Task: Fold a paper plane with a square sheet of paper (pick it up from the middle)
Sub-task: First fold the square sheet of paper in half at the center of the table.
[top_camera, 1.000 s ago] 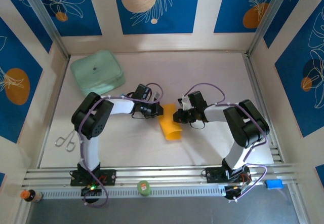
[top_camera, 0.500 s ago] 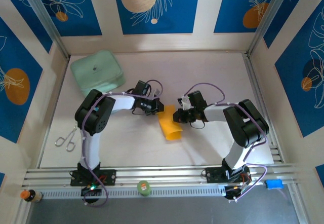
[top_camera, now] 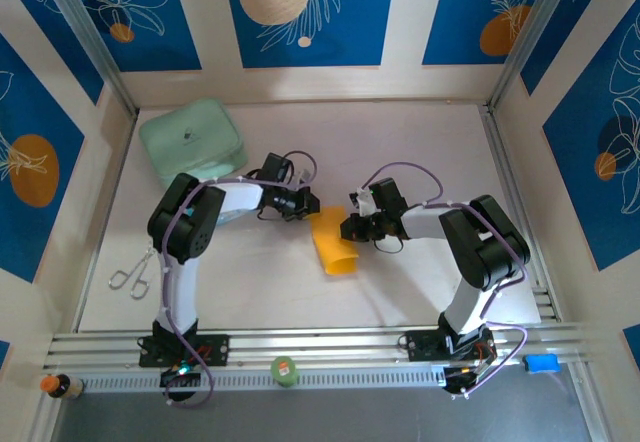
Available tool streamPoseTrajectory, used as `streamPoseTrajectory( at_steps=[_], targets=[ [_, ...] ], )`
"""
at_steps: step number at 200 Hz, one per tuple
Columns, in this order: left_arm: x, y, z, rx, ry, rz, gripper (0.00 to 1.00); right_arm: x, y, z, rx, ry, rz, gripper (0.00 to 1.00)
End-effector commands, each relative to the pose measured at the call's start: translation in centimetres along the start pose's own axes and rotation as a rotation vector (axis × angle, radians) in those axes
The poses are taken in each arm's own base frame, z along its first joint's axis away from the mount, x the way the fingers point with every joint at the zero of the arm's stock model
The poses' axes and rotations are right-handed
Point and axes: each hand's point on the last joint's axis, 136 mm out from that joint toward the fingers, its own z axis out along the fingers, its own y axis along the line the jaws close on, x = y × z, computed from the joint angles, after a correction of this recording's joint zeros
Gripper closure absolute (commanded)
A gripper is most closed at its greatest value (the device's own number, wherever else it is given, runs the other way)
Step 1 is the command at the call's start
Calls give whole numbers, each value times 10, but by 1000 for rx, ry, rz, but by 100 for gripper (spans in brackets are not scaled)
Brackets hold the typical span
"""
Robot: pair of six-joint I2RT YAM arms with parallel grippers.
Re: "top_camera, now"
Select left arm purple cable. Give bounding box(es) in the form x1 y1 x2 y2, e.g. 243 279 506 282
159 150 321 409

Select small blue box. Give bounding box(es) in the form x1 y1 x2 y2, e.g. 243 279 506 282
522 354 560 374

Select orange paper sheet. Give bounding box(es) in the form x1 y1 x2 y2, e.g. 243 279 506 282
308 205 361 277

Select brown bottle with orange cap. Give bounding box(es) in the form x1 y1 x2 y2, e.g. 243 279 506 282
39 372 85 401

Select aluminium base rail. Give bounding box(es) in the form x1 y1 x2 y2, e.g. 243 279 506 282
43 321 596 371

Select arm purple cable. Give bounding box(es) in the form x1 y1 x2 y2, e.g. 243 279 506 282
367 161 531 399
159 150 321 409

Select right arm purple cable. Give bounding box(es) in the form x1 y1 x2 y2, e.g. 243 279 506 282
367 161 531 399

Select slotted grey cable duct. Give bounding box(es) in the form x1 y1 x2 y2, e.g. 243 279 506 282
74 366 449 394

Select green tape roll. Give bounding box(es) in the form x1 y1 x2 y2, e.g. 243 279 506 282
269 355 300 388

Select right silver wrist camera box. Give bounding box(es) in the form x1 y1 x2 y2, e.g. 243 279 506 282
349 187 377 217

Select aluminium side rail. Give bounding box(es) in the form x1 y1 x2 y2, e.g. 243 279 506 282
478 104 560 324
72 111 139 334

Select metal scissors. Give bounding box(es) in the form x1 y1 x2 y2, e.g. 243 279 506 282
108 245 156 299

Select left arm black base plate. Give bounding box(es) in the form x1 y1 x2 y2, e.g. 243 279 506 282
138 332 231 368

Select mint green medicine bag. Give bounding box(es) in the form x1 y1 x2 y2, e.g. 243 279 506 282
138 99 250 188

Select aluminium frame post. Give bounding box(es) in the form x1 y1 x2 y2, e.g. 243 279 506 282
37 0 140 119
485 0 576 114

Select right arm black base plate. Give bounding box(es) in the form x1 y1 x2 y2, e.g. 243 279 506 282
405 329 496 363

